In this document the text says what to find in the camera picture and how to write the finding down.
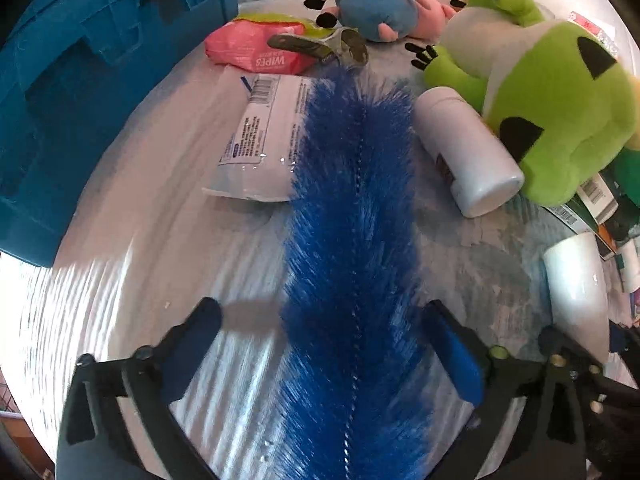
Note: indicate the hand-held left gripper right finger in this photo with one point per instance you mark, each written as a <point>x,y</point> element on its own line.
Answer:
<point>460,360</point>

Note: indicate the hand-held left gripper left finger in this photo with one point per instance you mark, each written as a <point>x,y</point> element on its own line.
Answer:
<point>192,345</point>

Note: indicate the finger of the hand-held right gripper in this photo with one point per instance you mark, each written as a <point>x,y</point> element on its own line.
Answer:
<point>625,338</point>
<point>555,342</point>

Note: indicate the white cylinder cup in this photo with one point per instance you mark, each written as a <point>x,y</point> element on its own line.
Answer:
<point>575,280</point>

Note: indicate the blue bottle brush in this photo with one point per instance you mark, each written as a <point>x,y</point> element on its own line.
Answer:
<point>350,260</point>

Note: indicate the green frog plush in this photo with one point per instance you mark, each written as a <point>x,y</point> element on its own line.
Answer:
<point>550,85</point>

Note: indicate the blue plastic crate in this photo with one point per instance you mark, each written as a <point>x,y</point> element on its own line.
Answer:
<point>75,110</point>

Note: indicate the white teal tube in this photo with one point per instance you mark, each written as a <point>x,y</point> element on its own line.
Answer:
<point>629,265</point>

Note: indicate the white plastic bottle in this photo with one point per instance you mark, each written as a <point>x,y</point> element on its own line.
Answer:
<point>465,150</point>

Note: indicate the white plastic packet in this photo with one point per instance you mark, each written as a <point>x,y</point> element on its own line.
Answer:
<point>260,135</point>

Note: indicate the pink wipes packet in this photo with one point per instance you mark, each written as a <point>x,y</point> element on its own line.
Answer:
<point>250,45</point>

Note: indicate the pink flat box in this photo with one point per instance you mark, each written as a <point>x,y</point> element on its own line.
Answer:
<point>595,32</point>

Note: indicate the silver metal tool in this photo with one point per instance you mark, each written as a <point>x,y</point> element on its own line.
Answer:
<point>350,47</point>

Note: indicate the blue pig plush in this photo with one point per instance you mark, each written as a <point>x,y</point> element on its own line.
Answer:
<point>375,7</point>

